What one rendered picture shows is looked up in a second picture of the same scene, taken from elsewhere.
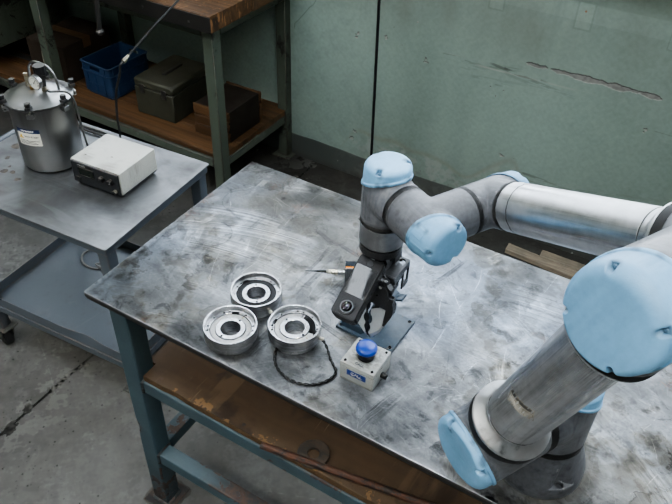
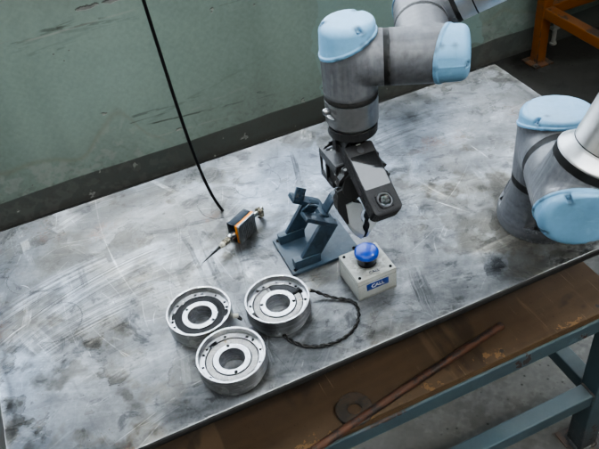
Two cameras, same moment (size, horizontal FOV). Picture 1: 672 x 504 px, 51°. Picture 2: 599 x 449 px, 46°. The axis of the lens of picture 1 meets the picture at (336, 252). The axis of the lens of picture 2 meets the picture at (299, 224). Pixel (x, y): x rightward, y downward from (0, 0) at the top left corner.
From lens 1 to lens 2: 76 cm
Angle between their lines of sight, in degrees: 36
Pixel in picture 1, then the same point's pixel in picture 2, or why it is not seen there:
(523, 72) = (77, 20)
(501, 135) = (93, 94)
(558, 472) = not seen: hidden behind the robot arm
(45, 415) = not seen: outside the picture
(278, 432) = (306, 428)
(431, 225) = (454, 36)
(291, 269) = (182, 276)
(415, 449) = (483, 285)
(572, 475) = not seen: hidden behind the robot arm
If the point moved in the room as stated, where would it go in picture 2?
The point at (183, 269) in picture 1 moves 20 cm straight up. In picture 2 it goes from (85, 373) to (40, 286)
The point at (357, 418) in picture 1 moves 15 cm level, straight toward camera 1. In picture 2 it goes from (421, 311) to (506, 355)
